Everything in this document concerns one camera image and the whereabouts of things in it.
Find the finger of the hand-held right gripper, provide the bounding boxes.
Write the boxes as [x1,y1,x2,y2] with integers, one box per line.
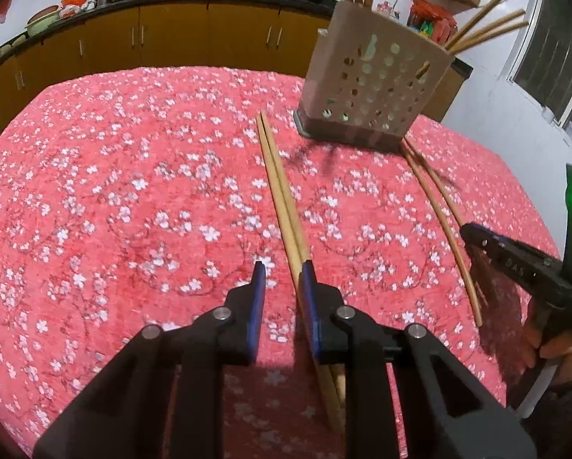
[460,222,572,311]

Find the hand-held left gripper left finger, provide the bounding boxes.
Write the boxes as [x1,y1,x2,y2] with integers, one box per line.
[32,260,267,459]

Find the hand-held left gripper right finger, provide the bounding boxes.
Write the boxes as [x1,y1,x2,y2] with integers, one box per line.
[298,260,538,459]

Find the beige perforated utensil holder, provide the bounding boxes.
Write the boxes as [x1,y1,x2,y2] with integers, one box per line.
[294,0,457,150]

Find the person's right hand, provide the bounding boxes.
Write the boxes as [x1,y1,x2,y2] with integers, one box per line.
[525,329,572,389]

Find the red floral tablecloth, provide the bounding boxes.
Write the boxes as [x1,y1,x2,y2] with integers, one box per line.
[0,67,572,459]

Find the large barred window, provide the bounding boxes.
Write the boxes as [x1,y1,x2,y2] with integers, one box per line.
[508,0,572,131]

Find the red bags beside thermoses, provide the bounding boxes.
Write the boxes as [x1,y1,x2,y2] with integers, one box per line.
[407,0,459,45]

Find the wooden lower kitchen cabinets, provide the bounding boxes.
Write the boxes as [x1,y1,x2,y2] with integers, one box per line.
[0,0,473,140]

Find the red and white plastic bag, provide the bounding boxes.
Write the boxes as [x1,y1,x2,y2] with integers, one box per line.
[60,0,96,18]

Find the green basin with red bowl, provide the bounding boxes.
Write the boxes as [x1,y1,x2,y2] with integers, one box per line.
[26,5,61,37]

